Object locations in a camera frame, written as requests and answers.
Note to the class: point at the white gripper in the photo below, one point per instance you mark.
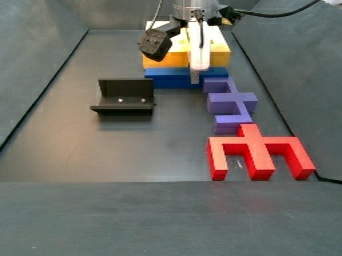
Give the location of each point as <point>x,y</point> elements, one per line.
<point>200,48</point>

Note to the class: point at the blue rectangular bar block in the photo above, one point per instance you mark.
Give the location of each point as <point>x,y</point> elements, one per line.
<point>176,78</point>

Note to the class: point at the yellow slotted board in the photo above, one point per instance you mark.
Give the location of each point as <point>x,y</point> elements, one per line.
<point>177,57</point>

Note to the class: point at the purple cross-shaped block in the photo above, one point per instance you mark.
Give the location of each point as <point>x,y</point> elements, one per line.
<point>230,106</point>

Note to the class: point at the red cross-shaped block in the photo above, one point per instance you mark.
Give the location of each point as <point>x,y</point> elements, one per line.
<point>257,148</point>

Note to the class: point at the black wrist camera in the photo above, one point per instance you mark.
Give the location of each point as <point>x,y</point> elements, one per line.
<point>156,42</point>

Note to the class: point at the black angle bracket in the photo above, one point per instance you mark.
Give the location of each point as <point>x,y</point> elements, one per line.
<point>126,94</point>

